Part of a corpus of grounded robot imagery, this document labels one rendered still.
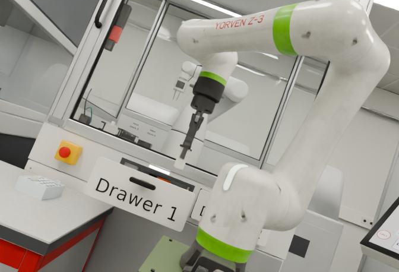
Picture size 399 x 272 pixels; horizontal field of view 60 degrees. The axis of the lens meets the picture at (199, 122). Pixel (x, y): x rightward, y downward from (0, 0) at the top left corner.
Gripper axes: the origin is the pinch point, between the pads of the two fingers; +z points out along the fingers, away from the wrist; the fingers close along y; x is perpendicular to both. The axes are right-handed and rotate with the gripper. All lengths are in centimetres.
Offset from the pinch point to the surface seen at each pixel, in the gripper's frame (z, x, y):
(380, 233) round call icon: -1, 70, -8
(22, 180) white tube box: 21.5, -38.4, 9.6
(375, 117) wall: -148, 205, -323
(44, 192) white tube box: 22.2, -31.4, 10.1
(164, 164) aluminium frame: 3.5, -6.0, -22.7
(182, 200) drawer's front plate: 10.7, 4.6, 10.7
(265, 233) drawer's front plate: 13.3, 37.7, -21.3
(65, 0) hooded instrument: -56, -86, -61
